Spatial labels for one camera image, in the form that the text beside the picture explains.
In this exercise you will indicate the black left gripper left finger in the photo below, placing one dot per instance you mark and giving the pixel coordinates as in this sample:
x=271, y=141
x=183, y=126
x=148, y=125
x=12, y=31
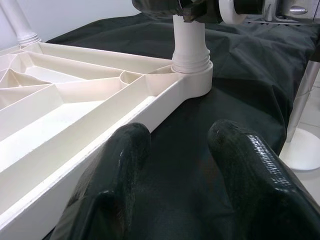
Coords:
x=107, y=187

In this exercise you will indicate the white plastic table leg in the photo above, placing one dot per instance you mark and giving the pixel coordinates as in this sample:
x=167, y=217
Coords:
x=17, y=20
x=190, y=45

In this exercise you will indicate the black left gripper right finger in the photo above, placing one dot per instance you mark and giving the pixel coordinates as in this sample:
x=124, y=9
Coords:
x=262, y=187

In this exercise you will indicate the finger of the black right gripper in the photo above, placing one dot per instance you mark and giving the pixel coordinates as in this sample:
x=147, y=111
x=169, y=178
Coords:
x=155, y=6

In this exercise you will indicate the black cloth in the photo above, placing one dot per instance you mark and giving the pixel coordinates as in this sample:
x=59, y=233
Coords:
x=250, y=75

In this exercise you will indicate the white plastic table top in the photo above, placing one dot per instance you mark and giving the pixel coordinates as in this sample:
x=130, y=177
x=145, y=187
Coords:
x=75, y=120

